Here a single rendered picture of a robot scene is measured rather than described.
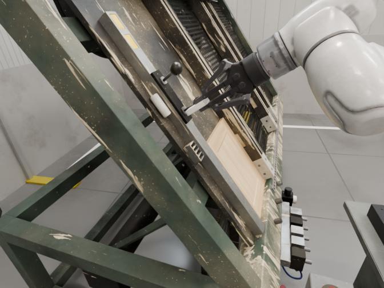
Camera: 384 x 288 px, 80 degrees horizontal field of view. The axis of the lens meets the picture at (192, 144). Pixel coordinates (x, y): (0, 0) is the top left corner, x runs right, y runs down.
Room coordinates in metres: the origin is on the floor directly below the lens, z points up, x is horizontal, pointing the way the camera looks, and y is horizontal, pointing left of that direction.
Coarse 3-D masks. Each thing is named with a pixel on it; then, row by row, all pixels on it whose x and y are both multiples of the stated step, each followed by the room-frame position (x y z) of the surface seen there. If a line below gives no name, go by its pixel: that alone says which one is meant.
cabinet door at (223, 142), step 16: (224, 128) 0.97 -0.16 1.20; (208, 144) 0.78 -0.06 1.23; (224, 144) 0.88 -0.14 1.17; (240, 144) 1.00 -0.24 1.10; (224, 160) 0.80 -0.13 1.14; (240, 160) 0.90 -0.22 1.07; (240, 176) 0.81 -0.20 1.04; (256, 176) 0.91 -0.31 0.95; (256, 192) 0.81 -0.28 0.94; (256, 208) 0.73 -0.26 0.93
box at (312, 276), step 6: (312, 276) 0.42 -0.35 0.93; (318, 276) 0.42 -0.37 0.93; (324, 276) 0.42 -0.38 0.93; (306, 282) 0.43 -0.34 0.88; (312, 282) 0.40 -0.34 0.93; (318, 282) 0.40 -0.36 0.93; (324, 282) 0.40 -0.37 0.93; (330, 282) 0.40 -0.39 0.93; (336, 282) 0.40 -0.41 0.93; (342, 282) 0.40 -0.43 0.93; (348, 282) 0.40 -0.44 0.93
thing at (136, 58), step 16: (112, 32) 0.80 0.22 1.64; (128, 32) 0.83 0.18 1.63; (128, 48) 0.78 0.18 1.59; (144, 64) 0.77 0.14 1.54; (144, 80) 0.77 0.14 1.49; (160, 96) 0.75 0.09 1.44; (176, 112) 0.73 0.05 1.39; (192, 128) 0.73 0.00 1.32; (208, 160) 0.69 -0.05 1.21; (224, 176) 0.68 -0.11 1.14; (224, 192) 0.67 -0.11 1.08; (240, 192) 0.69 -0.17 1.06; (240, 208) 0.65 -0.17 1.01; (256, 224) 0.62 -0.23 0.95
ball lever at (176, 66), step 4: (172, 64) 0.69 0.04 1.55; (176, 64) 0.68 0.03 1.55; (180, 64) 0.69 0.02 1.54; (172, 68) 0.68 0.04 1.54; (176, 68) 0.68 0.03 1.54; (180, 68) 0.68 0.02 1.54; (172, 72) 0.68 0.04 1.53; (176, 72) 0.68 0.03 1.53; (180, 72) 0.68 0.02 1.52; (168, 76) 0.73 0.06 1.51; (160, 80) 0.76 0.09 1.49; (164, 80) 0.75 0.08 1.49; (164, 84) 0.76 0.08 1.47
